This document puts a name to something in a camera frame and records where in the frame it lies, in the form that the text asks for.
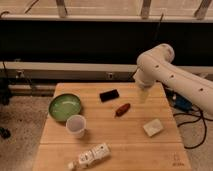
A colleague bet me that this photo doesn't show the white sponge block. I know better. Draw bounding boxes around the white sponge block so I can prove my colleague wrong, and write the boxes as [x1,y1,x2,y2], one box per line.
[143,119,164,137]

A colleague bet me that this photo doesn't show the black object left floor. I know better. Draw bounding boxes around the black object left floor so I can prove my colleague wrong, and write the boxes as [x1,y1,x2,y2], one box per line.
[0,127,11,139]

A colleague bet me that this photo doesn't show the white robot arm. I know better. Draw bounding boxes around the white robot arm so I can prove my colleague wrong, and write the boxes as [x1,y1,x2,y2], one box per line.
[133,43,213,115]

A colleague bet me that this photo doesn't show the blue box on floor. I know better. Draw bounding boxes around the blue box on floor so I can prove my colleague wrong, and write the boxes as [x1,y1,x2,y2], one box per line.
[174,95,192,112]

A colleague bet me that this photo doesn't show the brown oblong object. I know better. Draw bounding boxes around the brown oblong object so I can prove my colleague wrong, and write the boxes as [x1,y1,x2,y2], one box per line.
[115,103,130,117]

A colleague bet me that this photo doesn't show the black eraser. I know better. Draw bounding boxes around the black eraser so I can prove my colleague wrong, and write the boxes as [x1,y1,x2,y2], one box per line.
[99,89,119,102]

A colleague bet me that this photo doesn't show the black cables on floor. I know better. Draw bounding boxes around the black cables on floor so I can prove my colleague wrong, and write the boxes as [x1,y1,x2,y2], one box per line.
[166,87,213,150]

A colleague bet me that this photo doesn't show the black cable on wall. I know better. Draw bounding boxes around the black cable on wall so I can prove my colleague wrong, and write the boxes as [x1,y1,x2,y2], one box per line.
[127,13,165,82]

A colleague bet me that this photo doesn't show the green bowl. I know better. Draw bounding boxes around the green bowl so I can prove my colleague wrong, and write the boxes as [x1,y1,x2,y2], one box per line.
[48,93,82,122]

